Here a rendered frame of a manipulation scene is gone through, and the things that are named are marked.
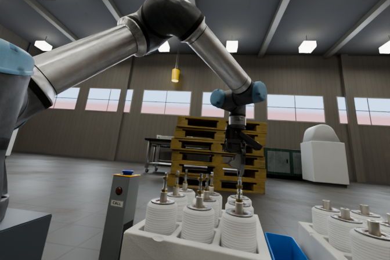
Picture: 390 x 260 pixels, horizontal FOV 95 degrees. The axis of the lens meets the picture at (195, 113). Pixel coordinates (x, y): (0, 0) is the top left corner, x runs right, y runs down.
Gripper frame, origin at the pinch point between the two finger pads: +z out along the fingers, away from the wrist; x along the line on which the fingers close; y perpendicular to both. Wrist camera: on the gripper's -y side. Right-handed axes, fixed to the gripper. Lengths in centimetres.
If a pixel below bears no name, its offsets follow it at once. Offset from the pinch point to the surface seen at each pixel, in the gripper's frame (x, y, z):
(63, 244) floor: -7, 72, 35
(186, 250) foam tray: 27.3, 20.7, 17.9
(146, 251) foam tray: 24.7, 31.1, 20.0
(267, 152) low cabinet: -466, -198, -36
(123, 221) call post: 12.7, 42.3, 17.5
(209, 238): 23.8, 14.6, 16.1
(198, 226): 24.9, 17.7, 13.0
